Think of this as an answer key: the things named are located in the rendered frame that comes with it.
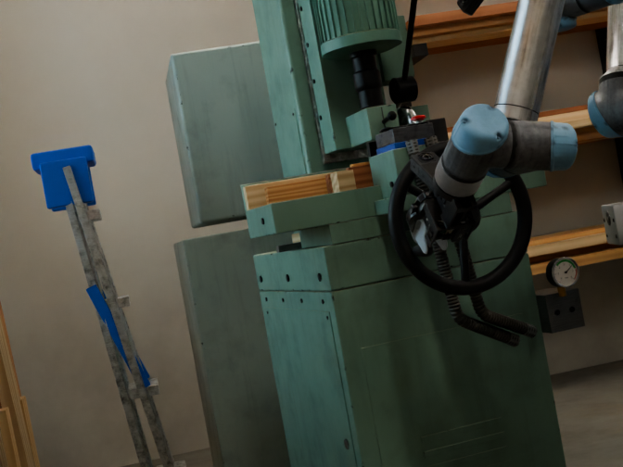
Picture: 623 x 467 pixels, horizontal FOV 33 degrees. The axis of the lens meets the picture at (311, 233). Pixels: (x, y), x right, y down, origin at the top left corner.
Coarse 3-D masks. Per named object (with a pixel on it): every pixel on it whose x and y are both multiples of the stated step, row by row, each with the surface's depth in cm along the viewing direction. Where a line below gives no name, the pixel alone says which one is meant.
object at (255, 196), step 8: (312, 176) 222; (320, 176) 222; (256, 184) 218; (264, 184) 219; (272, 184) 219; (280, 184) 220; (248, 192) 218; (256, 192) 218; (264, 192) 218; (248, 200) 217; (256, 200) 218; (264, 200) 218; (248, 208) 217
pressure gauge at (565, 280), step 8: (552, 264) 212; (560, 264) 211; (568, 264) 212; (576, 264) 212; (552, 272) 211; (560, 272) 211; (568, 272) 212; (576, 272) 212; (552, 280) 212; (560, 280) 211; (568, 280) 212; (576, 280) 212; (560, 288) 214; (560, 296) 214
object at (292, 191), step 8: (288, 184) 218; (296, 184) 218; (304, 184) 219; (312, 184) 220; (320, 184) 220; (272, 192) 217; (280, 192) 217; (288, 192) 218; (296, 192) 218; (304, 192) 219; (312, 192) 219; (320, 192) 220; (272, 200) 217; (280, 200) 217
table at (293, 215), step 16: (528, 176) 217; (544, 176) 218; (352, 192) 206; (368, 192) 207; (480, 192) 214; (256, 208) 212; (272, 208) 201; (288, 208) 202; (304, 208) 203; (320, 208) 204; (336, 208) 204; (352, 208) 205; (368, 208) 206; (384, 208) 202; (256, 224) 214; (272, 224) 202; (288, 224) 201; (304, 224) 202; (320, 224) 203
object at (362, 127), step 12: (372, 108) 220; (384, 108) 221; (396, 108) 222; (348, 120) 231; (360, 120) 224; (372, 120) 220; (396, 120) 222; (348, 132) 232; (360, 132) 225; (372, 132) 220; (360, 144) 227
